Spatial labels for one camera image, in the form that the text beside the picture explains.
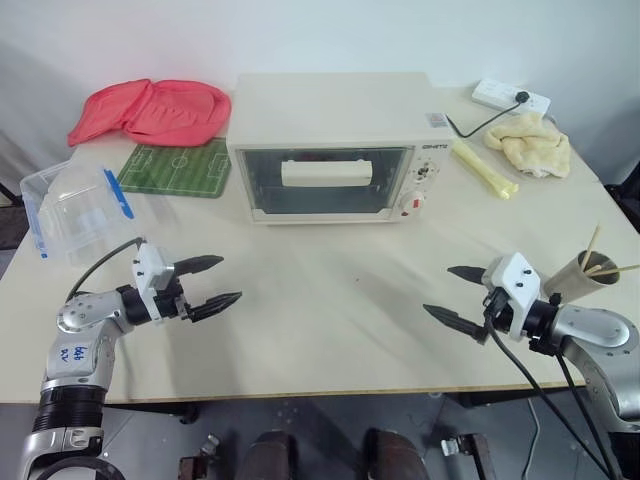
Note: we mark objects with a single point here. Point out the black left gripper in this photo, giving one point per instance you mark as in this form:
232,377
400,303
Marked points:
172,302

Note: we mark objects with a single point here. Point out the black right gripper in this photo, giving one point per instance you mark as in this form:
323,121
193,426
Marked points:
500,315

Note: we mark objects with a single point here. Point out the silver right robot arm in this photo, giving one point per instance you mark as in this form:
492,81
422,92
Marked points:
595,325

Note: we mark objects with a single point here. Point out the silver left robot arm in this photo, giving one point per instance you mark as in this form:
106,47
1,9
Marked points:
75,360

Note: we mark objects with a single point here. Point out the cream toaster oven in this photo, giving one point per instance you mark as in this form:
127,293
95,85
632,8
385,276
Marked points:
325,110

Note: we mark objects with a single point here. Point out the grey cylindrical cup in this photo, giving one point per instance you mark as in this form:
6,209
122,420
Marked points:
575,285

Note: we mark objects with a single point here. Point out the green soccer field mat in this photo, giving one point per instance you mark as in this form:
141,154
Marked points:
175,170

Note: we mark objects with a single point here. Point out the wooden chopstick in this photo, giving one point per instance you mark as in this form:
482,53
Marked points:
593,242
620,270

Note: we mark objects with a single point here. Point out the clear plastic box blue clips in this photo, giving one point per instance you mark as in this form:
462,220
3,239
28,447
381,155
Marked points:
75,215

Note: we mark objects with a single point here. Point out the pale yellow towel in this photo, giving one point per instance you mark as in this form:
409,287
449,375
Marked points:
530,145

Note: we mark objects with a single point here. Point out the dark brown rounded shape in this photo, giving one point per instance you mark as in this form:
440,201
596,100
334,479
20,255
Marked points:
392,457
272,457

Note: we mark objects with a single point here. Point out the red fabric cover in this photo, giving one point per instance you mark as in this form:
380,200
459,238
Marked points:
165,110

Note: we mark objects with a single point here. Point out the white power strip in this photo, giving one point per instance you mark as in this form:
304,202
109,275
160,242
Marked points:
500,92

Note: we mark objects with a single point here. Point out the black power plug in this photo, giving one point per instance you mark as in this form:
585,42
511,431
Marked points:
522,97

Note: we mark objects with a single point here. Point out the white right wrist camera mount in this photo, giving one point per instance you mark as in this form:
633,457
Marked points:
515,280

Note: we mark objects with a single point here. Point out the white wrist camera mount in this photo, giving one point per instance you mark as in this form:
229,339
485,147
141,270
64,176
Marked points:
150,265
515,280

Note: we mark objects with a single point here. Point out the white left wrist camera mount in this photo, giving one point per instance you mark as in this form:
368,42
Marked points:
150,265

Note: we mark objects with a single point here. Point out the metal table caster bracket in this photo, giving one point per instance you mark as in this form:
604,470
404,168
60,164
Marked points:
200,460
467,455

